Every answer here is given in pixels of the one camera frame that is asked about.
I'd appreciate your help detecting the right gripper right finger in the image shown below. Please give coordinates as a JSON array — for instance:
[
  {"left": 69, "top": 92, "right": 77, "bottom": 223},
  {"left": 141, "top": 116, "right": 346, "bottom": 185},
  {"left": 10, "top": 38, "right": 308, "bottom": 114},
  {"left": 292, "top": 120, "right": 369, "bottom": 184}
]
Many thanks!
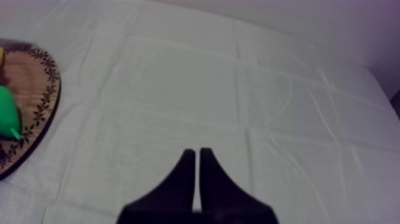
[{"left": 196, "top": 147, "right": 280, "bottom": 224}]

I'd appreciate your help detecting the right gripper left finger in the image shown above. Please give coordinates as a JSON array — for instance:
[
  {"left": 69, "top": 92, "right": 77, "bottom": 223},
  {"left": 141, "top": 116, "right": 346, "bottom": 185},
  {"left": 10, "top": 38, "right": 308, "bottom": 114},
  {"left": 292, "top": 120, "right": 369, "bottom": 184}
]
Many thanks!
[{"left": 116, "top": 148, "right": 196, "bottom": 224}]

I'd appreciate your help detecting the round wooden board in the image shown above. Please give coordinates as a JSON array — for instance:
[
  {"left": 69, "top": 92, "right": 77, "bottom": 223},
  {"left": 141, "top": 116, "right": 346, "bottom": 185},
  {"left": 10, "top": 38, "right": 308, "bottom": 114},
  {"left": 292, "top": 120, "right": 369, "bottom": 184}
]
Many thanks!
[{"left": 0, "top": 38, "right": 62, "bottom": 181}]

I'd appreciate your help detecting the green toy pear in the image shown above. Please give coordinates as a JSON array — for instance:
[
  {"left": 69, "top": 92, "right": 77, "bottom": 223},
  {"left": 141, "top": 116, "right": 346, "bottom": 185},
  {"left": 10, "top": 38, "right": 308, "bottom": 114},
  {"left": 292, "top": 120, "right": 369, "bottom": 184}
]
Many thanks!
[{"left": 0, "top": 85, "right": 23, "bottom": 141}]

